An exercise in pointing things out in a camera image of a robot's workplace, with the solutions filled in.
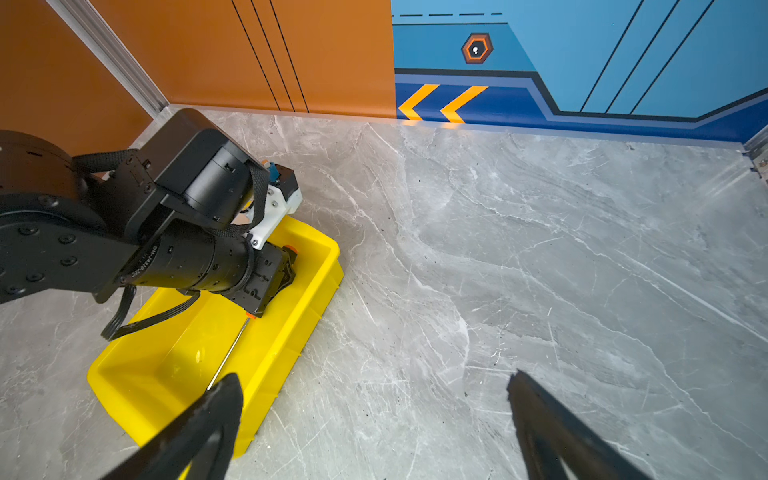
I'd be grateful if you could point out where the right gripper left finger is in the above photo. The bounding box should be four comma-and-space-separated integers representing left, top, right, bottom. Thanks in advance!
104, 373, 244, 479

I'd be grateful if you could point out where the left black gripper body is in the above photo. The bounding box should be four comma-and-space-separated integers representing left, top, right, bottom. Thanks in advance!
219, 242, 297, 317

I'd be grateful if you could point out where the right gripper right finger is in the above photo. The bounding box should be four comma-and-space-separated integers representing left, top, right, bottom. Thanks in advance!
507, 370, 648, 479

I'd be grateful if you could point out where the black orange screwdriver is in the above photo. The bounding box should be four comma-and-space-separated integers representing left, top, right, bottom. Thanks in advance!
205, 242, 299, 392

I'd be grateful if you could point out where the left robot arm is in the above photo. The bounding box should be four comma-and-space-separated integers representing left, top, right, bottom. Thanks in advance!
1, 108, 302, 341

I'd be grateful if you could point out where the yellow plastic bin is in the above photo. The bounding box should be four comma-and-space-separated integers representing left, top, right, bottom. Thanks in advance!
87, 218, 344, 458

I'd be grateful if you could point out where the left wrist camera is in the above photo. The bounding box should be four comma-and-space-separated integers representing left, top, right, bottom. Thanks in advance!
241, 160, 303, 250

